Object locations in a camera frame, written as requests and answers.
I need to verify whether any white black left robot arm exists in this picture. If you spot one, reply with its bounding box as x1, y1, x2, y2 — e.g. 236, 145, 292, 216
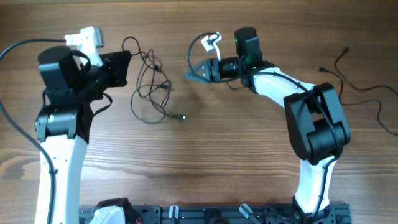
35, 46, 132, 223

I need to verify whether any black right camera cable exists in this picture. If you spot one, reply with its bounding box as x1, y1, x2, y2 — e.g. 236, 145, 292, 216
186, 32, 343, 222

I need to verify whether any black camera cable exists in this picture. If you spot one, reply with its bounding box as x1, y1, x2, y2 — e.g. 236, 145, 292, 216
0, 38, 67, 224
186, 32, 343, 222

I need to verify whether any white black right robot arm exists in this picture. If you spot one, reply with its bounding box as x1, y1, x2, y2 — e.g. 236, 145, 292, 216
184, 27, 351, 223

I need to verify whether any thick black USB-C cable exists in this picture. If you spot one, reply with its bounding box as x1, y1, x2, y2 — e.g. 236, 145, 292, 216
314, 46, 398, 137

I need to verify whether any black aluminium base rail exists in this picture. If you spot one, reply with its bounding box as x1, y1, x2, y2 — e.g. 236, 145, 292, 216
79, 203, 352, 224

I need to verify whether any black left camera cable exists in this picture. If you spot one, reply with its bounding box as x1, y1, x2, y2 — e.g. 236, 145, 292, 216
0, 38, 67, 224

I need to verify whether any thin black USB cable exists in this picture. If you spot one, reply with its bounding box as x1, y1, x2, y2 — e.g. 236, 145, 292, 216
121, 36, 187, 124

